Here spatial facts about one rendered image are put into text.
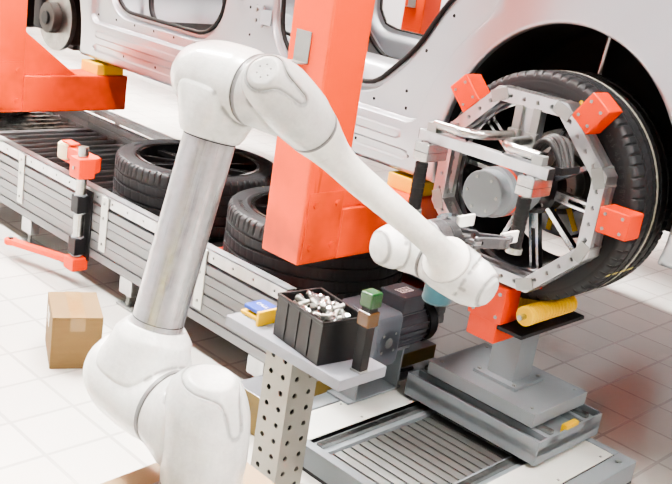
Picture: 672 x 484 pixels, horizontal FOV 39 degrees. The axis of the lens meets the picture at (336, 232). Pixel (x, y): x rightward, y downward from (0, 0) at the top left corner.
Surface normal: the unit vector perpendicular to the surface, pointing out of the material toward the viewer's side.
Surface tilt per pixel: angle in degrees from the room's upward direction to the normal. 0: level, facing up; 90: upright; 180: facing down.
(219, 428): 78
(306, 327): 90
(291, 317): 90
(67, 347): 90
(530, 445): 90
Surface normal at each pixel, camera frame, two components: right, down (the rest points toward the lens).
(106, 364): -0.66, -0.15
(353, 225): 0.70, 0.31
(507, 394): 0.15, -0.94
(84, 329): 0.33, 0.33
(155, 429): -0.69, 0.06
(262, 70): -0.29, -0.39
